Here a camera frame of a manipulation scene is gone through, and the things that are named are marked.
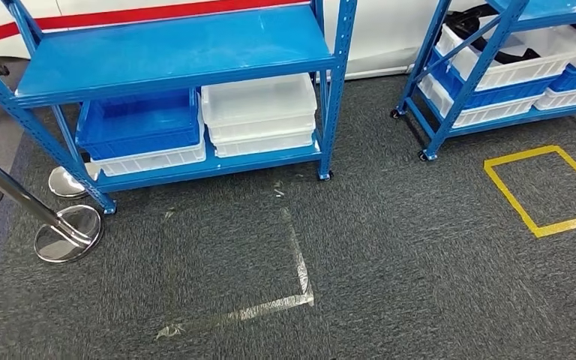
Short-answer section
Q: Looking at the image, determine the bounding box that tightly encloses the blue wheeled shelf rack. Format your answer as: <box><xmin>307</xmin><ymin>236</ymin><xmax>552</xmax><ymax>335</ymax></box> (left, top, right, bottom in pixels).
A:
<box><xmin>389</xmin><ymin>0</ymin><xmax>576</xmax><ymax>163</ymax></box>

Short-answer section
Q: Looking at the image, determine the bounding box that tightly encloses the blue metal shelf rack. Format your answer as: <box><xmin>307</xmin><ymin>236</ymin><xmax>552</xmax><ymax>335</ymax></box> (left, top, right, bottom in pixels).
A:
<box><xmin>0</xmin><ymin>0</ymin><xmax>359</xmax><ymax>215</ymax></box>

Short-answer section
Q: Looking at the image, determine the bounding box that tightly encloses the black plastic car part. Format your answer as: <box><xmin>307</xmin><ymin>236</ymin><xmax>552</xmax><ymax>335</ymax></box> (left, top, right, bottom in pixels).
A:
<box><xmin>443</xmin><ymin>4</ymin><xmax>542</xmax><ymax>65</ymax></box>

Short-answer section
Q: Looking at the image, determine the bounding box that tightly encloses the clear floor tape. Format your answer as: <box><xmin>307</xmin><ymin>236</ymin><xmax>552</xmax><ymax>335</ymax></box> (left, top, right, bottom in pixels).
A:
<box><xmin>155</xmin><ymin>207</ymin><xmax>315</xmax><ymax>342</ymax></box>

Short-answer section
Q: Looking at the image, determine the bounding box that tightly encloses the white car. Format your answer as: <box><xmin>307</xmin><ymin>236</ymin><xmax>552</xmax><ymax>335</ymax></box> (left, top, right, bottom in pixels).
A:
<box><xmin>0</xmin><ymin>0</ymin><xmax>488</xmax><ymax>82</ymax></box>

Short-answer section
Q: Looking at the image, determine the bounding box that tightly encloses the yellow floor tape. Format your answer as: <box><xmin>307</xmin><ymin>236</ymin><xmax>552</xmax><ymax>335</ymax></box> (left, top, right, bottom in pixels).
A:
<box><xmin>483</xmin><ymin>145</ymin><xmax>576</xmax><ymax>239</ymax></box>

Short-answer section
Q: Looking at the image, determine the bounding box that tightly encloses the chrome stanchion post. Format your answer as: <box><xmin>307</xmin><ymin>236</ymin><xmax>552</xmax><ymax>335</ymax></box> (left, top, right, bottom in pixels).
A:
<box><xmin>47</xmin><ymin>163</ymin><xmax>102</xmax><ymax>200</ymax></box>
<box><xmin>0</xmin><ymin>145</ymin><xmax>104</xmax><ymax>265</ymax></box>

